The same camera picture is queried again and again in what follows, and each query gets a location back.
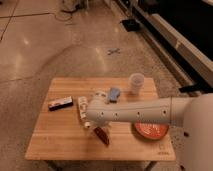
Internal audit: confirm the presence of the black floor object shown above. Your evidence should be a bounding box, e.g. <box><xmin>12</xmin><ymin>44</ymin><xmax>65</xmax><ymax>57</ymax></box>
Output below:
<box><xmin>121</xmin><ymin>19</ymin><xmax>140</xmax><ymax>32</ymax></box>

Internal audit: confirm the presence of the red ceramic bowl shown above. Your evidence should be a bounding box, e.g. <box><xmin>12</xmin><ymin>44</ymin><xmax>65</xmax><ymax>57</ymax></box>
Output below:
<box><xmin>134</xmin><ymin>123</ymin><xmax>169</xmax><ymax>140</ymax></box>

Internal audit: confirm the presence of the translucent plastic cup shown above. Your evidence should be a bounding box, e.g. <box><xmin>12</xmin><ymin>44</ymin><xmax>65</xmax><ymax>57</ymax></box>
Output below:
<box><xmin>129</xmin><ymin>73</ymin><xmax>145</xmax><ymax>94</ymax></box>

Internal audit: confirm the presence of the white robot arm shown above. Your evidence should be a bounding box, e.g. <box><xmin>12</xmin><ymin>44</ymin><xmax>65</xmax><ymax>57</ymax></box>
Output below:
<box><xmin>87</xmin><ymin>93</ymin><xmax>213</xmax><ymax>171</ymax></box>

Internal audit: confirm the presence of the wooden table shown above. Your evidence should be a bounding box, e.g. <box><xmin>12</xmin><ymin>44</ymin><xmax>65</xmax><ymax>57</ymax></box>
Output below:
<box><xmin>25</xmin><ymin>77</ymin><xmax>176</xmax><ymax>162</ymax></box>

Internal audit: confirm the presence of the blue sponge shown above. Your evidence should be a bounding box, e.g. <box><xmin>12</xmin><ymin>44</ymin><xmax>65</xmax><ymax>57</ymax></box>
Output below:
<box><xmin>108</xmin><ymin>87</ymin><xmax>120</xmax><ymax>103</ymax></box>

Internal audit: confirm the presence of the white tube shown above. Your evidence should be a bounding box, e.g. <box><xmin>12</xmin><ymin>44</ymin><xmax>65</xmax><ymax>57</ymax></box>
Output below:
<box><xmin>78</xmin><ymin>96</ymin><xmax>91</xmax><ymax>129</ymax></box>

